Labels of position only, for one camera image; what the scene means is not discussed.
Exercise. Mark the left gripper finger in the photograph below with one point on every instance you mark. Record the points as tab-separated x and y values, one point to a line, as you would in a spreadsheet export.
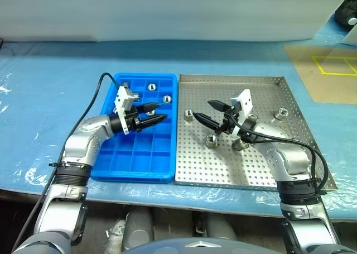
149	107
153	120

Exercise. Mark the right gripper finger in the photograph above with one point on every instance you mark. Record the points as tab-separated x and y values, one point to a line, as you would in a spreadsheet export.
206	121
219	105

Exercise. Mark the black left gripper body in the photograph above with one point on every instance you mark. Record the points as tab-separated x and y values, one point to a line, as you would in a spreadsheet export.
134	121

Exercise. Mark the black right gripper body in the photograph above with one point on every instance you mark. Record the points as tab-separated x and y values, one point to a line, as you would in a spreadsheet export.
227	124

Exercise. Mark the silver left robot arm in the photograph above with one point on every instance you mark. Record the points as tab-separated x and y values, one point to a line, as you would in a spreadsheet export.
81	145

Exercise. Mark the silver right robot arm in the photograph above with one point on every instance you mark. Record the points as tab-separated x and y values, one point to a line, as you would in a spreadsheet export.
293	159

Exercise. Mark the blue compartment tray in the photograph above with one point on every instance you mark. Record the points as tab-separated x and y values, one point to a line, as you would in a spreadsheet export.
142	159

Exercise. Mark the metal nut upper left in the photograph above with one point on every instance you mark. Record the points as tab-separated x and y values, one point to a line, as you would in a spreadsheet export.
188	115

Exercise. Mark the metal nut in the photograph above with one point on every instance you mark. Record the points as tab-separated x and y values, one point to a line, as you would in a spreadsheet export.
188	115
211	141

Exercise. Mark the metal nut centre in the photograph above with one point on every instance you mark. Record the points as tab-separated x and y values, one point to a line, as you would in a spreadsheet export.
211	141

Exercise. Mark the perforated metal tray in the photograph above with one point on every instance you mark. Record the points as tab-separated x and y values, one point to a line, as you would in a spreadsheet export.
200	164

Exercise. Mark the brown flat board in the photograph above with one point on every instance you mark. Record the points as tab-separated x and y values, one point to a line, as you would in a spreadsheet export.
306	81

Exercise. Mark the grey rounded housing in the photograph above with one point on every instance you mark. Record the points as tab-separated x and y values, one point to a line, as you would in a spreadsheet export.
220	226
136	226

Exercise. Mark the grey robot torso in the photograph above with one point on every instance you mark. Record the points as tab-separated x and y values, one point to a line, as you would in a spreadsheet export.
195	246

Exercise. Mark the black bundled object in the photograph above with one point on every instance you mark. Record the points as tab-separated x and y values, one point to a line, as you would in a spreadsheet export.
344	14

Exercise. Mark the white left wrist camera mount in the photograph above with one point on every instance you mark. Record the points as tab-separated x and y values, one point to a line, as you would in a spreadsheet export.
121	97

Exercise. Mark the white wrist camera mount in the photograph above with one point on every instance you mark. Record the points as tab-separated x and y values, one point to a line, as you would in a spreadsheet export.
121	97
245	101

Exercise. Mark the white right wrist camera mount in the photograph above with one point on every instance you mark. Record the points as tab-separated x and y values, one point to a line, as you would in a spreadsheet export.
245	101

